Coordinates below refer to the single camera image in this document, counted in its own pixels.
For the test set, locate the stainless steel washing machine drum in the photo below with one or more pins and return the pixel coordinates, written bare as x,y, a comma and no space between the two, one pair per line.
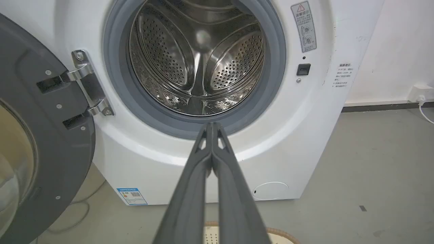
196,57

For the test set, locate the grey warning sticker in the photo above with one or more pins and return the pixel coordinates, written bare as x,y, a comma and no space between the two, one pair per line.
303,26

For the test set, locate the woven laundry basket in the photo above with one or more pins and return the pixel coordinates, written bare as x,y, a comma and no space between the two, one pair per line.
281,235

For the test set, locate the white wall socket plug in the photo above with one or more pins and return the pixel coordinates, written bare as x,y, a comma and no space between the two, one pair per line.
419,95

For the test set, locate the white front-load washing machine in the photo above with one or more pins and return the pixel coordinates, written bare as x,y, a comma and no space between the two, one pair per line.
305,135

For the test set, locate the silver door hinge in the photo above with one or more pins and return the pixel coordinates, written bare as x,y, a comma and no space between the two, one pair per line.
89,83

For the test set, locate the grey washing machine door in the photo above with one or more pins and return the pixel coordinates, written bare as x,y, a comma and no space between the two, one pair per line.
57,142

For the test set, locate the blue energy label sticker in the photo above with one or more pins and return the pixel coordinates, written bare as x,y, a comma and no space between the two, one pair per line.
132,196

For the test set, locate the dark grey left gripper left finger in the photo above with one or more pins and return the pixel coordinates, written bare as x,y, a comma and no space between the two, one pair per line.
184,210

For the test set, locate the black door latch socket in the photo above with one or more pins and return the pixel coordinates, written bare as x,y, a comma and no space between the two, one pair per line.
303,69

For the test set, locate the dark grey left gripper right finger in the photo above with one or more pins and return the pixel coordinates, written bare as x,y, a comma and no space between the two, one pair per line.
237,210

